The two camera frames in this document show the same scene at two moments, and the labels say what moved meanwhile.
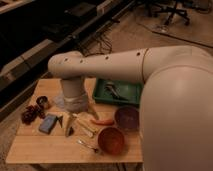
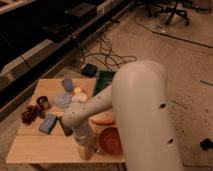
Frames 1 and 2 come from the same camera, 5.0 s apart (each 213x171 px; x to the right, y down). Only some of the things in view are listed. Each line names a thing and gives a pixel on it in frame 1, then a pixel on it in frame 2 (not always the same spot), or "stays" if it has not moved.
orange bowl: x=111 y=140 stays
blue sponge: x=47 y=123 stays
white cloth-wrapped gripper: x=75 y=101 to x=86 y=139
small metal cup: x=42 y=101 stays
